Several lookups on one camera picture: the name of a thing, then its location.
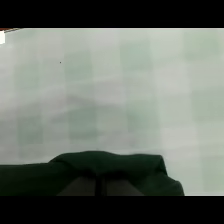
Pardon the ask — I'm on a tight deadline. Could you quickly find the dark green garment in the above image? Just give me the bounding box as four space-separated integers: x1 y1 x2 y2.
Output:
0 150 185 197

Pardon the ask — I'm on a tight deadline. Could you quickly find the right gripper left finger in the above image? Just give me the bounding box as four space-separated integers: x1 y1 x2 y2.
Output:
57 175 99 197

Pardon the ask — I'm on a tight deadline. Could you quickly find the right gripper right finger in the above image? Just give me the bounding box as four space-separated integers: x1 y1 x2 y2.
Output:
102 177 145 197

